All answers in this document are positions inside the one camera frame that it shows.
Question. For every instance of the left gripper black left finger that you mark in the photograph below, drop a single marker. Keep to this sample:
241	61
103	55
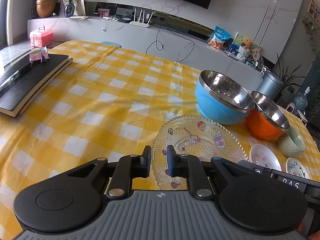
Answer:
75	198

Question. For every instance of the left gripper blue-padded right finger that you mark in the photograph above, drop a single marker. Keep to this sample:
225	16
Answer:
251	201

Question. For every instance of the white Fruity painted plate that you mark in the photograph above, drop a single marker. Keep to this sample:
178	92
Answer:
296	168

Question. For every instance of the green ceramic bowl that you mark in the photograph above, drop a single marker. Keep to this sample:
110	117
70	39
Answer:
291	143

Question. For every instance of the small white sticker dish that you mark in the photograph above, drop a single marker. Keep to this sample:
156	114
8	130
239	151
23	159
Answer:
263	156

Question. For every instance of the orange steel-lined bowl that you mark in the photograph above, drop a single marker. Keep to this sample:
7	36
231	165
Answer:
266	121

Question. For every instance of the clear glass cartoon plate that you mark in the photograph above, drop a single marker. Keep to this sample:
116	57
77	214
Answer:
194	135

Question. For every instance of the blue steel-lined bowl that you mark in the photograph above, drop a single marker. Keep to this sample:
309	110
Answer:
222	99

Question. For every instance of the blue water jug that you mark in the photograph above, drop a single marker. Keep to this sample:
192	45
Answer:
300	100

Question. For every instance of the yellow white checked tablecloth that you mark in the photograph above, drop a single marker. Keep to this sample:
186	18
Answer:
110	102

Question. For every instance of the grey metal trash can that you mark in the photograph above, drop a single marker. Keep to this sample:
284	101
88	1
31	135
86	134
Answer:
270	86

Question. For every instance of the potted floor plant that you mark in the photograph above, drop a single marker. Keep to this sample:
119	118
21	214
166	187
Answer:
283	74

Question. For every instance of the black notebook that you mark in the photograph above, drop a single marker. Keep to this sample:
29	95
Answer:
20	91

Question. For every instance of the black pen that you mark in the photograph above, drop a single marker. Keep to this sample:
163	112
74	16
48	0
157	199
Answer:
15	75

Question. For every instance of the pink origami paper figure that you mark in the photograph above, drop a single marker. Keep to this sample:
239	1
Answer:
39	55

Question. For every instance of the teddy bear toy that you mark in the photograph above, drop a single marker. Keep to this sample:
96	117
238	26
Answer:
244	50

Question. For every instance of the pink storage box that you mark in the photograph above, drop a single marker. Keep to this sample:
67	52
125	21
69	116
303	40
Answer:
41	37

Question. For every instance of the green picture book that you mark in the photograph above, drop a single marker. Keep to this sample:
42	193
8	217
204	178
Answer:
241	40

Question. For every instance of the white marble tv cabinet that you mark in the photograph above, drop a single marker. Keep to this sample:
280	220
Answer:
161	42

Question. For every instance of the blue snack bag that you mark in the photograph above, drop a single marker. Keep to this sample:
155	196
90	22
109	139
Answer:
220	36

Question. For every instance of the white wifi router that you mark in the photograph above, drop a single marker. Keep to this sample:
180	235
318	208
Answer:
141	19

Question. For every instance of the copper acorn jar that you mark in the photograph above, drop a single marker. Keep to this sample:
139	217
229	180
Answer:
45	8

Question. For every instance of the white wire stool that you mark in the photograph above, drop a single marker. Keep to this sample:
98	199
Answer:
302	117

